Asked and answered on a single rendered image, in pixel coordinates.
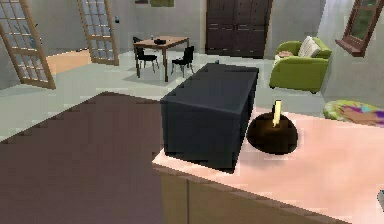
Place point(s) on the black box appliance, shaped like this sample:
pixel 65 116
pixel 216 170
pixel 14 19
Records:
pixel 206 110

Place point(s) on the black dining chair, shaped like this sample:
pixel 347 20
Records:
pixel 184 60
pixel 145 56

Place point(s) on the brown wooden dining table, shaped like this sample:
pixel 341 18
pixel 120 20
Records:
pixel 165 43

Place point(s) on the black object on table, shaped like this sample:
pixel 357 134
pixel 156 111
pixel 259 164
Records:
pixel 160 41

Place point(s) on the dark round bowl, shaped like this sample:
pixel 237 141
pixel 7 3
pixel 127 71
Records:
pixel 271 136

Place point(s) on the yellow candle stick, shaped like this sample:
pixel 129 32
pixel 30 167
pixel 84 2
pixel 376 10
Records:
pixel 277 112

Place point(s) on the dark wooden wardrobe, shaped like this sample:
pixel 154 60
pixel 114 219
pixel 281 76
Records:
pixel 237 28

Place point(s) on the pink cushion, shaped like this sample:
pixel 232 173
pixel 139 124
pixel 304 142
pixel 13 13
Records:
pixel 285 54

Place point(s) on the green framed picture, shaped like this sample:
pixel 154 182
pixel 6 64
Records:
pixel 162 3

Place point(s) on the green armchair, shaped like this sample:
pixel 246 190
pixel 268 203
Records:
pixel 300 71

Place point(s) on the small dark framed picture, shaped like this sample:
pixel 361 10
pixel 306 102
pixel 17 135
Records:
pixel 141 1

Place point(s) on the dark brown panel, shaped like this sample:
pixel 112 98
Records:
pixel 80 160

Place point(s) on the wooden glass pane door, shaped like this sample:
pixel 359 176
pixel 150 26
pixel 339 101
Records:
pixel 99 31
pixel 25 43

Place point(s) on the pink top wooden counter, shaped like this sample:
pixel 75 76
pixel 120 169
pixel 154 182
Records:
pixel 300 173

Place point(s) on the white striped pillow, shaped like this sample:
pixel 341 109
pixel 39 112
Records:
pixel 308 48

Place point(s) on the brown framed window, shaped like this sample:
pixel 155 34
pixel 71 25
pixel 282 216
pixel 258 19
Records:
pixel 361 25

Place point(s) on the dark wall switch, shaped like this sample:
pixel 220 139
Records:
pixel 117 19

